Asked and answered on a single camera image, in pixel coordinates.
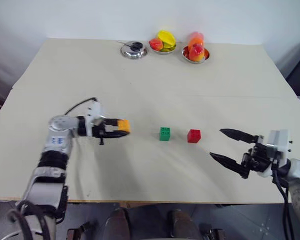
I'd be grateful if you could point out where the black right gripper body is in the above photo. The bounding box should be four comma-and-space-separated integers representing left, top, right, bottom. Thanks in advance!
241, 135, 276, 173

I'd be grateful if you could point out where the steel bowl with starfruit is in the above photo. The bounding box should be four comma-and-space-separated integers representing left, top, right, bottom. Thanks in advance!
149, 42, 178, 56

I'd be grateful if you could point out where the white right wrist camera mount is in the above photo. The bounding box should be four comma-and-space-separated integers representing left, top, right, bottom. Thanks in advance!
256, 129, 293, 178

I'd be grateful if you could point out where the steel bowl with black object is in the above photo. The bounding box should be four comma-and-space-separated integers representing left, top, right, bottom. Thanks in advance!
119, 40, 149, 61

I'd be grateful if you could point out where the steel bowl with mangoes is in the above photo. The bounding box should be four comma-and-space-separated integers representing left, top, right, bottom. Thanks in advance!
181, 45, 211, 65

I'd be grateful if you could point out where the red orange toy peach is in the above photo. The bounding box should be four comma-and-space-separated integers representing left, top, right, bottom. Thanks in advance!
149, 37, 164, 51

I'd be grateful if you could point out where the yellow toy starfruit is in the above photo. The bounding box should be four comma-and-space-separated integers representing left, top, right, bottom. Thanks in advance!
156, 29, 177, 50

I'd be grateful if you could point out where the orange red toy fruit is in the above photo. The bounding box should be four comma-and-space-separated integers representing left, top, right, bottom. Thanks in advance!
187, 31, 206, 48

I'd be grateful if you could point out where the dark rounded shape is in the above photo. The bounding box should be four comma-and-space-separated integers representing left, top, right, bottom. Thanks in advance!
99, 207, 131, 240

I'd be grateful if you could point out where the red yellow toy mango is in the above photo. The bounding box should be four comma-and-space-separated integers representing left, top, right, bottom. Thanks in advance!
188, 43, 206, 62

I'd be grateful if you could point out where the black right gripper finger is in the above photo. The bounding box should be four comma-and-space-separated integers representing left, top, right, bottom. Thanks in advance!
219, 128, 260, 144
209, 152, 251, 180

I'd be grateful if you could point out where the orange toy cube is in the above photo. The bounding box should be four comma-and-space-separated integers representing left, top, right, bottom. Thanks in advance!
117, 119, 132, 134

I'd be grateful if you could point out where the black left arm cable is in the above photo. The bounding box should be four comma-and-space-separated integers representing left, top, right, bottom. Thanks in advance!
64, 97, 99, 116

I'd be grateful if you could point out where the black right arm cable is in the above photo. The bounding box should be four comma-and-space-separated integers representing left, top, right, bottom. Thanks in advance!
271, 159, 295, 240

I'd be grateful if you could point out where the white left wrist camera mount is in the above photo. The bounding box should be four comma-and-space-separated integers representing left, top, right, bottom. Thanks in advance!
84, 99, 107, 137

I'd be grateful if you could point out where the red toy cube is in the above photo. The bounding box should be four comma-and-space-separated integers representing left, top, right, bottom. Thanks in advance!
187, 128, 202, 144

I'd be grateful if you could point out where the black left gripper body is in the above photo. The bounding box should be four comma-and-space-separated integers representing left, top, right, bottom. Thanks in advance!
91, 119, 111, 146

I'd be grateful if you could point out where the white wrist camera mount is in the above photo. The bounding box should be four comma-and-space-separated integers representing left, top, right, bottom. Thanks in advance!
84, 99, 107, 137
256, 129, 293, 178

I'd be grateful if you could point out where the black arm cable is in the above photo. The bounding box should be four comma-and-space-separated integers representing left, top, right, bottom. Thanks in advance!
271, 159, 295, 240
64, 97, 99, 116

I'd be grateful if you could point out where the green toy cube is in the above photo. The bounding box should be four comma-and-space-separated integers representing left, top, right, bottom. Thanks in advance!
159, 126, 172, 142

